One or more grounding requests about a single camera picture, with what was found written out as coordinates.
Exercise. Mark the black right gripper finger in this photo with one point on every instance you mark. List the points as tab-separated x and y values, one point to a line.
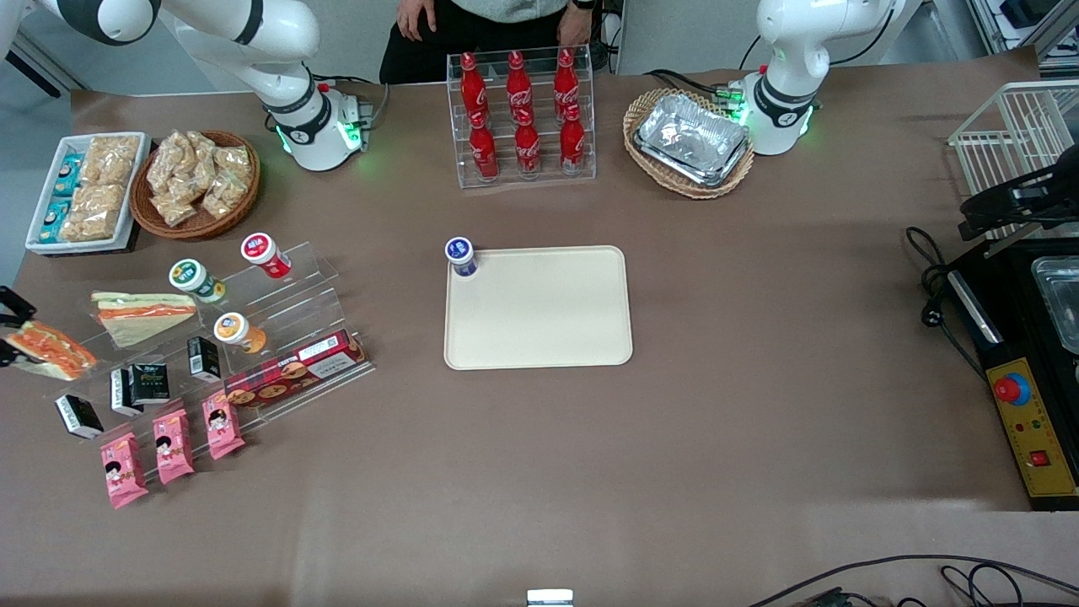
13	307
7	352

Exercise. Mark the sandwich with orange filling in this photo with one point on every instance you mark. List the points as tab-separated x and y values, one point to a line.
55	350

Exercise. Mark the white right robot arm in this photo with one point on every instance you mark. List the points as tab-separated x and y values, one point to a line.
270	51

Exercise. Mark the wrapped sandwich with pale bread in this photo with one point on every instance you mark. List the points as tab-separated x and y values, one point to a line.
143	317

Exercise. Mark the white rectangular plastic tray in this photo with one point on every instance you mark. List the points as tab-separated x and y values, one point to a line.
135	202

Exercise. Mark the beige plastic tray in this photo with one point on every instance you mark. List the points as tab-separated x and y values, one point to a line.
539	312

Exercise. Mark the aluminium foil tray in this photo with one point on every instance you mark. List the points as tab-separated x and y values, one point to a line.
691	139

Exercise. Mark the person right hand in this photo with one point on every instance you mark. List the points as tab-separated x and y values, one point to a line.
417	18

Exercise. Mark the person left hand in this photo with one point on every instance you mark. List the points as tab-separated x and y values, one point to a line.
577	27

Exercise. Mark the black and white drink carton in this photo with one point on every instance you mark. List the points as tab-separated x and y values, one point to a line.
79	416
123	394

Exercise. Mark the clear bag of puffed snacks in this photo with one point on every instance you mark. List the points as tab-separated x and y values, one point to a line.
99	211
110	160

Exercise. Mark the pink snack pack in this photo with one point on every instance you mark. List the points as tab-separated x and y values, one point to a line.
222	426
173	447
123	472

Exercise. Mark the green lid cup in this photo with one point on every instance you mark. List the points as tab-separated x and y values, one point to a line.
190	276

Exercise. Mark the clear bag of crackers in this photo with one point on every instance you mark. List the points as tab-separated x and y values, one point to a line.
224	196
234	160
167	164
175	209
202	153

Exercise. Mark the brown wicker basket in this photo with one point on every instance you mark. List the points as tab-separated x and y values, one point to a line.
198	226

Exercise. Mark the orange lid cup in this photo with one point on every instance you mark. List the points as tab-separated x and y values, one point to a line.
233	329

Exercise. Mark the grey metal bar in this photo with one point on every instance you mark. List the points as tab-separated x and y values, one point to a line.
50	72

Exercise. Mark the red lid cup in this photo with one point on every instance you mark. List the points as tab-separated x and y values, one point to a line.
261	251

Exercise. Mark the clear acrylic tiered stand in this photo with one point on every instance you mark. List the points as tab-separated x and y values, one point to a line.
295	295

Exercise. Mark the red cookie box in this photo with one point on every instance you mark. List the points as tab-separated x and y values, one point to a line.
291	371

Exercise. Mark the blue lid cup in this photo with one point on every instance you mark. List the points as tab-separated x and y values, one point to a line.
460	253

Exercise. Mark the red cola bottle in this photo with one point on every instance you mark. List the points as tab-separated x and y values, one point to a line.
566	80
473	84
483	150
527	148
518	84
572	143

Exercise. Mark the seated person in dark trousers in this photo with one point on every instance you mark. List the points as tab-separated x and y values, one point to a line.
489	34

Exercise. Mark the small white block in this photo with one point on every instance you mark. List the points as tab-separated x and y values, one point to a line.
550	598

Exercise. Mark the clear acrylic bottle rack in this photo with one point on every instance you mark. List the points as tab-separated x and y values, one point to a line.
590	126

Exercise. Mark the light wicker basket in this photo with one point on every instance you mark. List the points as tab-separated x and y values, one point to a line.
641	160

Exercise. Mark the black machine with yellow panel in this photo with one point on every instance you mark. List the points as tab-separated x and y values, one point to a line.
1011	329

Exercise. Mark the red emergency stop button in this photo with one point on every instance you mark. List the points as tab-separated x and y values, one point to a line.
1011	389

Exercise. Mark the black clamp device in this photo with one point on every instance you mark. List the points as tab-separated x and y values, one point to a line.
1011	206

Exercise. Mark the clear glass dish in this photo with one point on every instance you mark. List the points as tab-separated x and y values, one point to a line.
1060	295

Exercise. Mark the aluminium frame shelf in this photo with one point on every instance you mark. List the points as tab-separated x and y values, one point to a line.
1024	25

